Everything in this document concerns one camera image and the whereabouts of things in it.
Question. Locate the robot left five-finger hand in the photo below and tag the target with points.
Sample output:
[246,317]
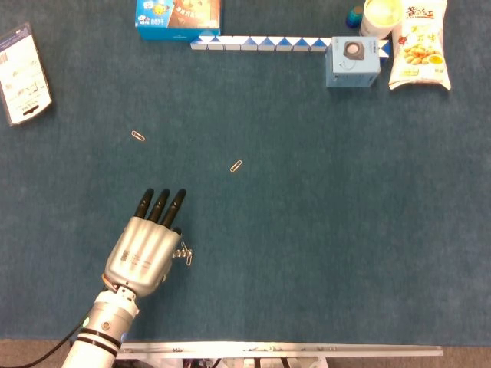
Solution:
[142,253]

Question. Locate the gold paperclip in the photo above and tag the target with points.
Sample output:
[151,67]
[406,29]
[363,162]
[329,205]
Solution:
[184,247]
[138,135]
[189,259]
[236,166]

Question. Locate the robot left arm silver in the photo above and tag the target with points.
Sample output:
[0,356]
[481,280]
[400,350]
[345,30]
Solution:
[101,329]

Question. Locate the blue-green table mat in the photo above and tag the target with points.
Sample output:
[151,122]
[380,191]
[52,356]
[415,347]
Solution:
[307,211]

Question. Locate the white blister pack card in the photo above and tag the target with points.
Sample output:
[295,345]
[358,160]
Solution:
[23,76]

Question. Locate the blue cookie box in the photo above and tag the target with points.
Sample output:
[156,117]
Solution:
[176,19]

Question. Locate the blue white snake puzzle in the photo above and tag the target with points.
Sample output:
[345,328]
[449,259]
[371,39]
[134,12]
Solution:
[261,43]

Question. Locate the light blue speaker box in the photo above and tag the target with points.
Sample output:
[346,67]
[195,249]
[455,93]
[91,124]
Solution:
[353,63]

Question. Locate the small teal bottle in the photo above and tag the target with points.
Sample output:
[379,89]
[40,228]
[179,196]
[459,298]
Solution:
[354,17]

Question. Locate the white paper cup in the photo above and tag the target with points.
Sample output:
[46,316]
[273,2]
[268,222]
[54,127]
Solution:
[377,19]

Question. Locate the white peanut snack bag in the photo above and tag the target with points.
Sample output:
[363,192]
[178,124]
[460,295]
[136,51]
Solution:
[420,53]

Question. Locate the aluminium rail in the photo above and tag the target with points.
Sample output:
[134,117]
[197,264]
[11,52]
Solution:
[284,349]

